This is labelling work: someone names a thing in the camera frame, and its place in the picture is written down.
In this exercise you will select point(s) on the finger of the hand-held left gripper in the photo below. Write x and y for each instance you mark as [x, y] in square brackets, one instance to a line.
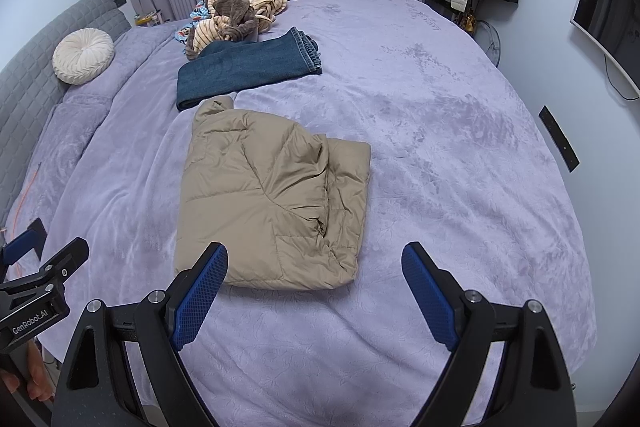
[70, 257]
[20, 244]

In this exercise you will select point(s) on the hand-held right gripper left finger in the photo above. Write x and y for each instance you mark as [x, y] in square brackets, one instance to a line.
[200, 297]

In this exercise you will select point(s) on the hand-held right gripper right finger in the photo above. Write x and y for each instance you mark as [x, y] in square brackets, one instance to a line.
[432, 302]

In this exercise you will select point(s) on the tan puffer jacket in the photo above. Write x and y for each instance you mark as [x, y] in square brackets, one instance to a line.
[260, 197]

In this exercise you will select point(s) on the person's left hand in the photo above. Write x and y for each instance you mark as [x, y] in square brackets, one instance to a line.
[36, 372]

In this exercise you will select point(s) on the grey quilted headboard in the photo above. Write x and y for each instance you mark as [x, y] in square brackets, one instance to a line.
[30, 97]

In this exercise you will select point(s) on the lilac bed blanket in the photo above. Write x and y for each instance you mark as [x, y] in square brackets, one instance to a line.
[425, 132]

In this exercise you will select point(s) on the round cream pillow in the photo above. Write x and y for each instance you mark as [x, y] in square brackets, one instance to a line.
[82, 57]

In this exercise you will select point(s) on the folded blue jeans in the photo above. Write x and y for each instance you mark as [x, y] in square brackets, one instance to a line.
[240, 67]

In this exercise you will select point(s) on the yellow nightstand clutter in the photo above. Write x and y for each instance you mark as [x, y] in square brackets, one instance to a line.
[147, 18]

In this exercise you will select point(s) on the standing fan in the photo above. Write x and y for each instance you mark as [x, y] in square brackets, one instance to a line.
[487, 42]

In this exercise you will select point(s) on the colourful printed cloth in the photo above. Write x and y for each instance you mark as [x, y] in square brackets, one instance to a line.
[197, 12]

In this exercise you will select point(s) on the striped tan plush blanket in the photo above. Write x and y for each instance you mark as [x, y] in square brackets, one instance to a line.
[235, 7]

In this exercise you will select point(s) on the black wall plate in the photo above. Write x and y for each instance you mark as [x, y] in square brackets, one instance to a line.
[560, 137]

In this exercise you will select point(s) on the wall television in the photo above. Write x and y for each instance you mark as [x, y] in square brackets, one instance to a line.
[600, 12]

